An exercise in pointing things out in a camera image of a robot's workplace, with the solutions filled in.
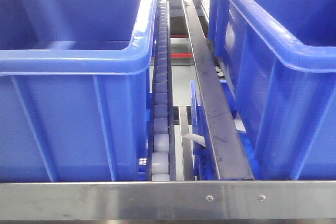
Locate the steel flow rack shelf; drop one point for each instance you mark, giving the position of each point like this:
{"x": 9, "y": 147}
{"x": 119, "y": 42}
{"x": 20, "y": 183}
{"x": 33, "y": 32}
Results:
{"x": 186, "y": 198}

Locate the white roller track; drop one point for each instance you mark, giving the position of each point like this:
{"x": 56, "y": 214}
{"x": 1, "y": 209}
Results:
{"x": 160, "y": 162}

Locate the blue bin lower right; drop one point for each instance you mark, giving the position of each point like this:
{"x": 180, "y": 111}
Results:
{"x": 202, "y": 165}

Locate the blue bin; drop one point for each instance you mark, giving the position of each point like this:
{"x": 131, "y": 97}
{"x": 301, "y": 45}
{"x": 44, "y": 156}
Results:
{"x": 202, "y": 165}
{"x": 75, "y": 88}
{"x": 279, "y": 59}

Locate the blue bin upper left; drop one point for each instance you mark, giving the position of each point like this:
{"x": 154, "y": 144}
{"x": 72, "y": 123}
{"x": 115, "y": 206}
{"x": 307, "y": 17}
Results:
{"x": 75, "y": 88}

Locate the blue bin upper right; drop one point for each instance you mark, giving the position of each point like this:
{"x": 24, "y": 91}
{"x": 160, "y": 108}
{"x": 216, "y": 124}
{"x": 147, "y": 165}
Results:
{"x": 279, "y": 59}

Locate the steel guide rail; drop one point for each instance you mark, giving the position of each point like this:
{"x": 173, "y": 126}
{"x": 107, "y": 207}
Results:
{"x": 225, "y": 151}

